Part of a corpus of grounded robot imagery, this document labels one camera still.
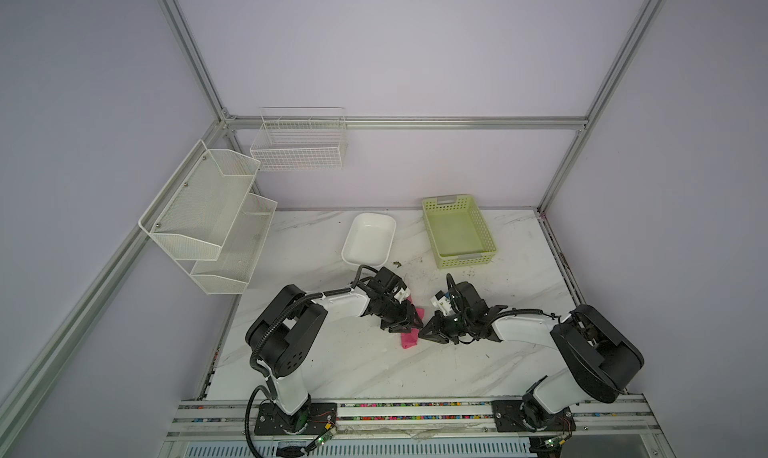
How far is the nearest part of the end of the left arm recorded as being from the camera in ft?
2.48

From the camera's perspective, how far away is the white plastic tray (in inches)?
42.7

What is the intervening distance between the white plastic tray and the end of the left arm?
279mm
